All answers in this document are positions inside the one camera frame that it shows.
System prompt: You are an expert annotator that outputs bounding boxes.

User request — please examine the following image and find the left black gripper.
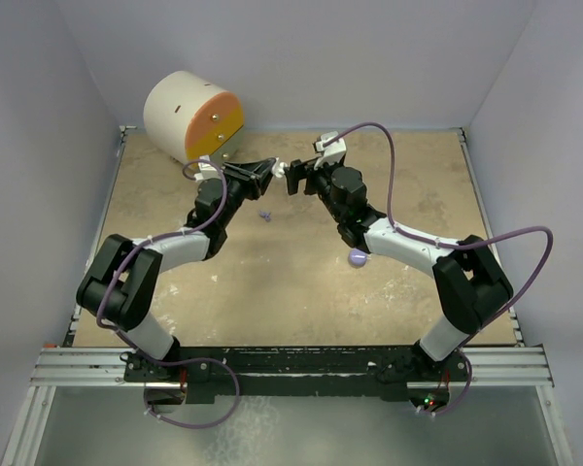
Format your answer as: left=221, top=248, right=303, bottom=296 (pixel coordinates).
left=218, top=159, right=275, bottom=229

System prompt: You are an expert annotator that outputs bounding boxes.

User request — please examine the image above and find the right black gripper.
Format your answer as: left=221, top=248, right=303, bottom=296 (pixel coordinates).
left=284, top=156, right=345, bottom=223

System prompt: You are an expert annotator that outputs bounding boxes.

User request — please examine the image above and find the white earbud charging case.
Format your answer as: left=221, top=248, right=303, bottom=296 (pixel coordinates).
left=271, top=158, right=287, bottom=179

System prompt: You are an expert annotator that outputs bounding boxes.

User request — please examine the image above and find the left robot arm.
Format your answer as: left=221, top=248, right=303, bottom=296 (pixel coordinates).
left=76, top=158, right=286, bottom=381

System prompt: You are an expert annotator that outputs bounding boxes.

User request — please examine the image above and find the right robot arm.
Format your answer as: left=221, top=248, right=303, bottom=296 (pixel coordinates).
left=284, top=158, right=514, bottom=380

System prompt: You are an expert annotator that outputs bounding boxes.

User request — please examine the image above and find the purple earbud charging case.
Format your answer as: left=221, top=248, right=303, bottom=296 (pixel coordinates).
left=348, top=249, right=368, bottom=267

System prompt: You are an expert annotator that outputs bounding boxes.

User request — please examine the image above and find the round mini drawer cabinet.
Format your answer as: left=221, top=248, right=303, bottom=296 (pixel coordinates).
left=143, top=71, right=245, bottom=164

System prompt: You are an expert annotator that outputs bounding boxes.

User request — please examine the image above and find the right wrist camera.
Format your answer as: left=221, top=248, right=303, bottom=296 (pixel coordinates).
left=313, top=131, right=347, bottom=170

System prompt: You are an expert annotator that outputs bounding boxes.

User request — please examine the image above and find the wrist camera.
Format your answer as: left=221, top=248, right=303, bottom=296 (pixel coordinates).
left=313, top=131, right=347, bottom=170
left=194, top=155, right=218, bottom=182

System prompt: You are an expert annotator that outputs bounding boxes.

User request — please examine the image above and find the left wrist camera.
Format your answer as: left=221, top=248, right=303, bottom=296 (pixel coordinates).
left=194, top=155, right=218, bottom=182

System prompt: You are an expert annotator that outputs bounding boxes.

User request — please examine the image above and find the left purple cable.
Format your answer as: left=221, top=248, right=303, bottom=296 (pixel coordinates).
left=96, top=159, right=243, bottom=429

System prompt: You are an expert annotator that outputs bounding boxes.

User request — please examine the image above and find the purple cable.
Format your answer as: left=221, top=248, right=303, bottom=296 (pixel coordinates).
left=96, top=159, right=243, bottom=429
left=320, top=120, right=556, bottom=417

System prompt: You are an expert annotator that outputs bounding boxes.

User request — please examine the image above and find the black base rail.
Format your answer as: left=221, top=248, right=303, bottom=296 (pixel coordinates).
left=120, top=345, right=472, bottom=408

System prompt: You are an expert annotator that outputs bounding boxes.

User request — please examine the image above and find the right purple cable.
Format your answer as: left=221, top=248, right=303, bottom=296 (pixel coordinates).
left=320, top=120, right=556, bottom=417

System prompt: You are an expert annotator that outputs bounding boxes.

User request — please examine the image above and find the aluminium frame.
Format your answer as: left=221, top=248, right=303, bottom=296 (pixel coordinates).
left=4, top=133, right=573, bottom=465

